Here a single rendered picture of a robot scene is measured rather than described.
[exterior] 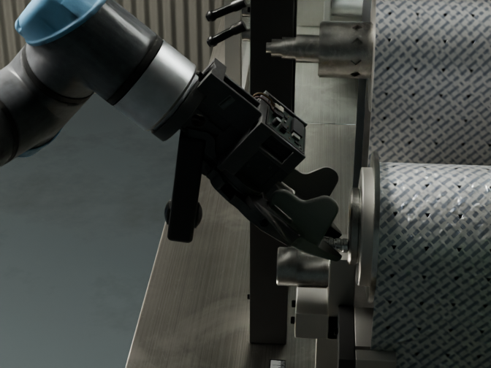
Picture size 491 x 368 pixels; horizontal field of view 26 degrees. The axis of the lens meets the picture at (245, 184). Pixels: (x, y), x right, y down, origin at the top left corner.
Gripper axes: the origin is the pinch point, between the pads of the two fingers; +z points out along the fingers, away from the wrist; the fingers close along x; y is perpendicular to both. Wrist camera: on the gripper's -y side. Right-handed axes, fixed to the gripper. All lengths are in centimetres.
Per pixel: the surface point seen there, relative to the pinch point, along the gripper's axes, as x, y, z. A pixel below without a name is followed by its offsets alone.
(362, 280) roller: -3.0, 0.8, 4.2
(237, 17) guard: 98, -20, -5
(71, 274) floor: 178, -142, 23
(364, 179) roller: 0.8, 7.4, -1.6
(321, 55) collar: 23.7, 7.1, -7.0
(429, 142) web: 19.5, 8.7, 7.6
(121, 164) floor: 251, -141, 25
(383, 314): -4.5, 0.1, 7.5
